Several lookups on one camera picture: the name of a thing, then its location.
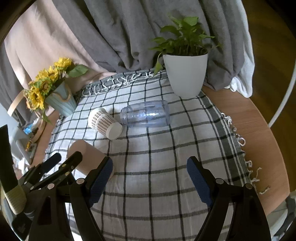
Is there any pink cup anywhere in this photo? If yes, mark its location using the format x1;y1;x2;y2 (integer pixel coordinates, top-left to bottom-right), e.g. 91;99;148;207
67;140;106;179

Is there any patterned paper cup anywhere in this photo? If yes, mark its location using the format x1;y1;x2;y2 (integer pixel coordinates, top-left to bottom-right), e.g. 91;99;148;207
88;108;123;140

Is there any white projector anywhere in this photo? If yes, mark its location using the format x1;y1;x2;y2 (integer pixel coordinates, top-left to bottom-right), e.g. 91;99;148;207
14;133;37;165

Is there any checkered tablecloth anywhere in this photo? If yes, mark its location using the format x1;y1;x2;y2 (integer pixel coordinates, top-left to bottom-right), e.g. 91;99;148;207
45;71;256;240

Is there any sunflower bouquet in blue vase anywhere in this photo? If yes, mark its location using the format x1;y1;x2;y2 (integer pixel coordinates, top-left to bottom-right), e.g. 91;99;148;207
23;57;89;122

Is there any wooden desk lamp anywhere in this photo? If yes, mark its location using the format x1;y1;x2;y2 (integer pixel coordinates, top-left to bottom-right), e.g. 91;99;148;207
7;89;46;143

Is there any clear plastic jar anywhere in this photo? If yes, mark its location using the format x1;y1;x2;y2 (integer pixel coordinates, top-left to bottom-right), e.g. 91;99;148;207
120;100;171;128

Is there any pink curtain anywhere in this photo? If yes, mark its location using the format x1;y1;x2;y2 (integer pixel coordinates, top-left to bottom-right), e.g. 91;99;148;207
1;1;115;109

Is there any grey curtain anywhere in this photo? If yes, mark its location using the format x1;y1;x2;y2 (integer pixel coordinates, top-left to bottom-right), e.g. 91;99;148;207
0;0;255;126

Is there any green plant in white pot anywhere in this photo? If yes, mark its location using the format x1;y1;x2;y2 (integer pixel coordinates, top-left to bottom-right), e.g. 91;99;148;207
151;16;219;99

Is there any white ring light stand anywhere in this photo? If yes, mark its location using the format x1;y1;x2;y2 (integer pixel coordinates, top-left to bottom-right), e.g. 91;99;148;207
268;64;296;129

